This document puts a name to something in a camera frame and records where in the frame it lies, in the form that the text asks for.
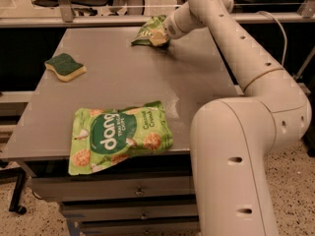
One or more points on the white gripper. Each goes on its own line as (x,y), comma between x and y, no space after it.
(171,28)

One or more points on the green jalapeno kettle chip bag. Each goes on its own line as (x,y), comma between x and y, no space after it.
(144,33)

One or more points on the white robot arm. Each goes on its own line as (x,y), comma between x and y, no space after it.
(229,137)

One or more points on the green and yellow sponge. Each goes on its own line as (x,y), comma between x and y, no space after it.
(65,67)

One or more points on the green dang rice chips bag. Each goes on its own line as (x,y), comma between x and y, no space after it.
(104,138)

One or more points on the grey metal railing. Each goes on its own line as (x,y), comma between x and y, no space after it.
(24,14)

